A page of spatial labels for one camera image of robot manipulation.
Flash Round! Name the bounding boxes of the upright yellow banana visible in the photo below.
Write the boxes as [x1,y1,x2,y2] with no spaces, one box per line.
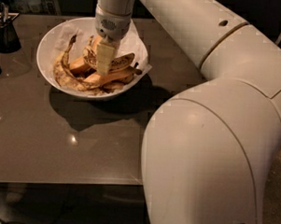
[69,36,102,75]

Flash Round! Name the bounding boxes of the white paper liner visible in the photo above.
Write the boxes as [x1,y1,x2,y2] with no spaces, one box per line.
[50,16,155,99]

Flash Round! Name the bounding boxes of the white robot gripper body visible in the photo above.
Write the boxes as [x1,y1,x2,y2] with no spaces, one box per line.
[95,5,131,48]

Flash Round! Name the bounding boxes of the lower yellow banana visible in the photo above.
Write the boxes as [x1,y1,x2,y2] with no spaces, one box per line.
[84,66,142,86]

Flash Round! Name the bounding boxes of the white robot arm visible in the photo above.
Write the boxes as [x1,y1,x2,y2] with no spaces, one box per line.
[96,0,281,224]

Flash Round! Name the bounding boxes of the spotted ripe banana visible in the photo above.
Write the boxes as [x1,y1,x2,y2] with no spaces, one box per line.
[82,36,134,72]

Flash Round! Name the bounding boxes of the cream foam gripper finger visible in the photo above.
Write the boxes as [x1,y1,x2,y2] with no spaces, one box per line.
[96,43,115,75]

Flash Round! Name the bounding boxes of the white round bowl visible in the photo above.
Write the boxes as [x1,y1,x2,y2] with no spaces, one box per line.
[36,17,152,101]

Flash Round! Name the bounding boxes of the black mesh pen holder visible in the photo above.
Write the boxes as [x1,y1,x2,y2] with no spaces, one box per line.
[0,3,21,54]

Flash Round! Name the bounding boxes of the brown banana peel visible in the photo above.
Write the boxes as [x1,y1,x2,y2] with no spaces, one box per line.
[53,35,101,91]

